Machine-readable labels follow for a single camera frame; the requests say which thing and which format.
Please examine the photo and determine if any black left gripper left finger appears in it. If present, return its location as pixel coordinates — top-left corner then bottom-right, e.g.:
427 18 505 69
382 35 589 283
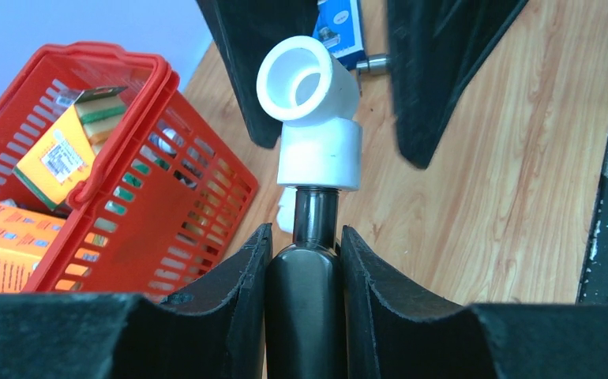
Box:
0 223 272 378

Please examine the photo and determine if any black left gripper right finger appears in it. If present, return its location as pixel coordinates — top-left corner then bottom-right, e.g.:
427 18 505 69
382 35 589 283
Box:
340 226 608 378

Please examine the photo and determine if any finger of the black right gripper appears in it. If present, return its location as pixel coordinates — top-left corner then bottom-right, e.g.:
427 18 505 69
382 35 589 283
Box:
197 0 319 149
386 0 527 169

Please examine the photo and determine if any white plastic pipe fitting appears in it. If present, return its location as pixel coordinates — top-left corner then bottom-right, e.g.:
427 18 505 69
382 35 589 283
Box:
256 36 362 191

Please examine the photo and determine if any white plastic elbow fitting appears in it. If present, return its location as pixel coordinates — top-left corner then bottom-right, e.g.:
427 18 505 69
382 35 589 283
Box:
276 187 296 234

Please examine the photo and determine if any steel grey faucet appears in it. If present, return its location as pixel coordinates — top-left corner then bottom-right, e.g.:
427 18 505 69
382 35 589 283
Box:
355 53 391 95

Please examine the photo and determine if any blue white razor box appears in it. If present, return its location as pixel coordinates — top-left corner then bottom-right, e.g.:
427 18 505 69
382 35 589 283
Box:
312 0 366 70

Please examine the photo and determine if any red plastic shopping basket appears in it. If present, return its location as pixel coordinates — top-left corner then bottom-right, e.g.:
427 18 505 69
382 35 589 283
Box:
0 42 258 301

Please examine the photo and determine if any orange tall box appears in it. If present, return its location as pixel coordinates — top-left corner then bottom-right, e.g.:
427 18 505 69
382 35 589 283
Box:
0 203 65 293

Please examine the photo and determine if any orange yellow tilted box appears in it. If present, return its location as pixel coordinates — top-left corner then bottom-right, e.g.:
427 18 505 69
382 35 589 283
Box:
13 86 128 211

